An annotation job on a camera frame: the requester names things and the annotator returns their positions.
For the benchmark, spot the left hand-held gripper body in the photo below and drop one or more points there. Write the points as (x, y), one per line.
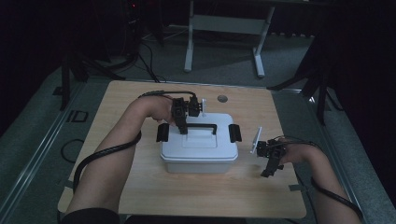
(190, 107)

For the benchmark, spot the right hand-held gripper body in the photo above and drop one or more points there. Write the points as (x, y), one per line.
(267, 148)

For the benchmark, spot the person's right hand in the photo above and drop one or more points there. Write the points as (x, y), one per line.
(297, 152)

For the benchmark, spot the person's left hand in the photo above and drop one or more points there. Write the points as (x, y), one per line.
(157, 109)

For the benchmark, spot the grey tape strip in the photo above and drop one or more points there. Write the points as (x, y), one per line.
(295, 187)
(68, 184)

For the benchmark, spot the grey round table grommet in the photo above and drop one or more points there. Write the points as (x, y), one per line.
(222, 99)

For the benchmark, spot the black metal stand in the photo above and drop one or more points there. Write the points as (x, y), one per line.
(74, 71)
(317, 84)

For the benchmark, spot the dark equipment rack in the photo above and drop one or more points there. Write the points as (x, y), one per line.
(133, 28)

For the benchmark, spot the person's dark sleeve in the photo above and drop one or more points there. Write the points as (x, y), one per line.
(90, 217)

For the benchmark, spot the metal floor rail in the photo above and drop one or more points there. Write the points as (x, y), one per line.
(342, 168)
(37, 149)

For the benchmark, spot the white metal desk frame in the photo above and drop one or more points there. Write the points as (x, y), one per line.
(227, 25)

